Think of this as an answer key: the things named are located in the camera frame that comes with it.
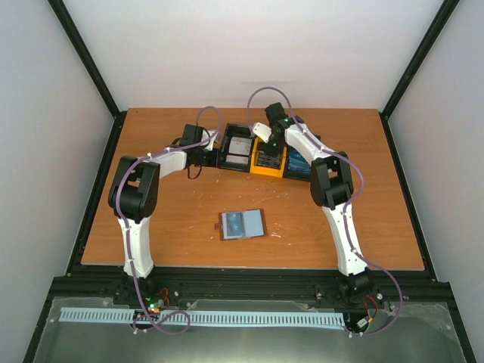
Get dark credit card stack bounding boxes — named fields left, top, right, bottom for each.
left=256, top=152, right=281, bottom=169

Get yellow bin middle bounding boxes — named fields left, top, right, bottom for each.
left=250, top=138, right=287, bottom=178

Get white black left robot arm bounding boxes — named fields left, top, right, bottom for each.
left=108, top=124, right=220, bottom=305

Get light blue cable duct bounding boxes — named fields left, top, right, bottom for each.
left=58, top=307, right=345, bottom=330

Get black frame post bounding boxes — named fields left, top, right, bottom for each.
left=48, top=0, right=122, bottom=118
left=380, top=0, right=461, bottom=119

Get blue credit cards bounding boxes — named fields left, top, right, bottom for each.
left=222, top=212, right=244, bottom=239

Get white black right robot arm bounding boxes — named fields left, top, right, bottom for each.
left=252, top=103, right=372, bottom=305

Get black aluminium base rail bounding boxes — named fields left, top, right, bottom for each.
left=48, top=266, right=457, bottom=312

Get blue credit card stack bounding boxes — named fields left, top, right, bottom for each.
left=287, top=150, right=311, bottom=175

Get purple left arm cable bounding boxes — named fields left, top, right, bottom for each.
left=115, top=105, right=224, bottom=281

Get black bin left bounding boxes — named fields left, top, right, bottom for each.
left=218, top=123, right=255, bottom=173

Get black bin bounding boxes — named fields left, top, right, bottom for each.
left=218, top=123, right=255, bottom=173
left=283, top=146, right=311, bottom=182

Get silver credit card stack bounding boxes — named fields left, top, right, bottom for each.
left=225, top=137, right=253, bottom=166

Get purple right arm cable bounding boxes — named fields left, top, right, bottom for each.
left=246, top=86, right=404, bottom=337

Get brown leather card holder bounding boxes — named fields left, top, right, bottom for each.
left=214, top=209, right=268, bottom=240

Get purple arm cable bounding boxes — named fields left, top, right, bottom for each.
left=246, top=86, right=404, bottom=337
left=115, top=105, right=224, bottom=281

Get black bin right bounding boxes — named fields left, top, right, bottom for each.
left=283, top=146, right=311, bottom=182

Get metal sheet front plate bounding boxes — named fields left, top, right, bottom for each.
left=33, top=298, right=465, bottom=362

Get black frame post left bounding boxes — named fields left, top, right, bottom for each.
left=48, top=0, right=122, bottom=118

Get black frame post right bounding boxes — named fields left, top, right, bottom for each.
left=380, top=0, right=461, bottom=119

